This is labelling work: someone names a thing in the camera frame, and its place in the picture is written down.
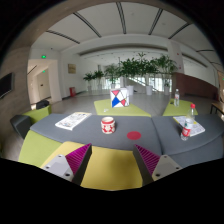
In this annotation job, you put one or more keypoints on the green yellow seat cushion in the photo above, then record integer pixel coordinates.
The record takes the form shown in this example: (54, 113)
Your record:
(107, 169)

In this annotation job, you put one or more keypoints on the red blue white cube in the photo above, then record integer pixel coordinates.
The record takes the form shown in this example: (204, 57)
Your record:
(119, 97)

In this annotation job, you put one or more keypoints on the red white ceramic mug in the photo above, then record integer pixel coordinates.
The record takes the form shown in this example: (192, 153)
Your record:
(108, 125)

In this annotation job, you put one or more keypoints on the dark grey armchair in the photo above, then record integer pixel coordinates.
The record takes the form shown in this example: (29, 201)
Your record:
(22, 123)

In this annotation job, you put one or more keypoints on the open magazine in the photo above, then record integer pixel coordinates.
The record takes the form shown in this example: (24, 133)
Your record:
(196, 129)
(71, 121)

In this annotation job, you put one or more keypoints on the open magazine on right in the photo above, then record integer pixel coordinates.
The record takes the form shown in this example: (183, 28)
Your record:
(196, 129)

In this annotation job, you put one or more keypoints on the potted plant right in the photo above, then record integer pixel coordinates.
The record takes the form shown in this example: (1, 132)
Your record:
(166, 67)

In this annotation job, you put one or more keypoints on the framed wall picture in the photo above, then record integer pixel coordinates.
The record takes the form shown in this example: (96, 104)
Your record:
(71, 68)

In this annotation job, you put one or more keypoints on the green right table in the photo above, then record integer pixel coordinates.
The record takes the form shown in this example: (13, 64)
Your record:
(180, 110)

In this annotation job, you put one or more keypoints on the potted plant far left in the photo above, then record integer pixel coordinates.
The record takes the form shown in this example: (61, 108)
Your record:
(96, 75)

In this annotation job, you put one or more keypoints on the potted plant centre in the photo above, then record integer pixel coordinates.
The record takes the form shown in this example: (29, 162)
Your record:
(130, 68)

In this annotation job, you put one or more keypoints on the clear distant water bottle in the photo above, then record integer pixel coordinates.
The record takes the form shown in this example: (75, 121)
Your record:
(176, 98)

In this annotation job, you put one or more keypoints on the green table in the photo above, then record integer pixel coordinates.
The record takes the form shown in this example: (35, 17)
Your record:
(180, 110)
(103, 107)

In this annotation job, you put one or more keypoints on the black wall television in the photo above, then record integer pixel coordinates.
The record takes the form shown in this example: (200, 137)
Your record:
(6, 84)

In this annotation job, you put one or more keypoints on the red bin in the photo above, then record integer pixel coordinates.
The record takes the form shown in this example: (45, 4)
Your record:
(72, 91)

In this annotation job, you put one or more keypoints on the red round coaster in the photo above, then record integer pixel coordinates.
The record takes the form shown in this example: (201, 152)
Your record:
(134, 135)

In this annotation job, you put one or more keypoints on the red cap water bottle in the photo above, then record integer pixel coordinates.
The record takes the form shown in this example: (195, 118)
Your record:
(188, 123)

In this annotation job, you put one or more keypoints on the open magazine on left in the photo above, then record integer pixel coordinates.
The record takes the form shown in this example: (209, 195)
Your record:
(71, 121)

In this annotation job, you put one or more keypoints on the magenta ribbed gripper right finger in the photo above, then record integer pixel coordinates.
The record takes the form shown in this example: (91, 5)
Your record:
(152, 166)

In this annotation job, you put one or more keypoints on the potted plant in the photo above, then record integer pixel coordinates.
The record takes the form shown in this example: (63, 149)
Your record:
(96, 75)
(166, 67)
(130, 68)

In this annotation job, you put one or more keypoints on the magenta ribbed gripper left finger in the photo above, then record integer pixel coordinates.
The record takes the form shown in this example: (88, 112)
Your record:
(72, 166)

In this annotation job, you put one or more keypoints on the green centre table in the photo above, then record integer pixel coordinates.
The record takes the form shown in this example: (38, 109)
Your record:
(103, 107)

